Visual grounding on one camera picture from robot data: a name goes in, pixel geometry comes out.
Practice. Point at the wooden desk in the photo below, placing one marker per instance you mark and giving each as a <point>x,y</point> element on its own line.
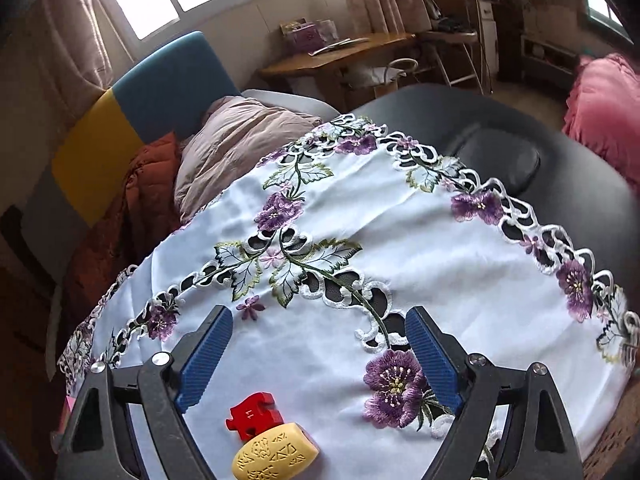
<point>325,55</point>

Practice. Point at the small window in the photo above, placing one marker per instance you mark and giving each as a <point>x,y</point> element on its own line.
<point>602,5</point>

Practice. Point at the beige pillow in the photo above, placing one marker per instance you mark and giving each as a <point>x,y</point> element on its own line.
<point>235,130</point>

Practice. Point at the open book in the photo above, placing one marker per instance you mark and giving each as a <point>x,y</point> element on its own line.
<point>340,45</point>

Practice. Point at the purple box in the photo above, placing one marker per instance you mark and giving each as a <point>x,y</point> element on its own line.
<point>307,35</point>

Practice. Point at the white metal folding chair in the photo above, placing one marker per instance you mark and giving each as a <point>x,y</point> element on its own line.
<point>460,45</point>

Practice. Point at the yellow perforated oval case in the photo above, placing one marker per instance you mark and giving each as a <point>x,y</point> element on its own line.
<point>275,455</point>

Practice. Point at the red puzzle piece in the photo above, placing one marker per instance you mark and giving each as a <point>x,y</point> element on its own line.
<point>250,415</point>

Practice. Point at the wooden shelf unit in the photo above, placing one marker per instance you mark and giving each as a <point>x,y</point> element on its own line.
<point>545,55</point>

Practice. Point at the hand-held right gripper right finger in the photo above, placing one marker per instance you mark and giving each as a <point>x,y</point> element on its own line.
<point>432,360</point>

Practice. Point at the rust brown blanket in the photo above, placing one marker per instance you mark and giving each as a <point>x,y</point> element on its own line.
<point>115,210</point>

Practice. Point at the blue yellow grey headboard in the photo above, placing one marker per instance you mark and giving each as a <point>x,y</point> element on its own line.
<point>165,85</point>

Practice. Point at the black padded table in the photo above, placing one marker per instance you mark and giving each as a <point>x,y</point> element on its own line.
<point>575,185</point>

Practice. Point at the white floral embroidered tablecloth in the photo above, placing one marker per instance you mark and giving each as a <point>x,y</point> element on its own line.
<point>325,240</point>

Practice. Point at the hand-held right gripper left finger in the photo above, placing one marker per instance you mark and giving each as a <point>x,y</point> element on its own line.
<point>205,360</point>

